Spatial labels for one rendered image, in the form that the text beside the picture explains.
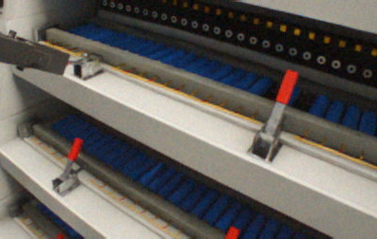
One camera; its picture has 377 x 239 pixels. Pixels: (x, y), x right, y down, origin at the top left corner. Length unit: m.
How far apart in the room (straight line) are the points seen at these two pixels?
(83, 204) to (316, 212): 0.33
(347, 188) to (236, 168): 0.11
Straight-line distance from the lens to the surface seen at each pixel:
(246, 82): 0.45
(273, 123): 0.35
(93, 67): 0.47
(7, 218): 0.78
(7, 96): 0.63
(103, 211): 0.51
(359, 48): 0.47
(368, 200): 0.35
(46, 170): 0.59
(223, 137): 0.36
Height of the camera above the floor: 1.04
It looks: 12 degrees down
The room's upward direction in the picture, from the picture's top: 14 degrees clockwise
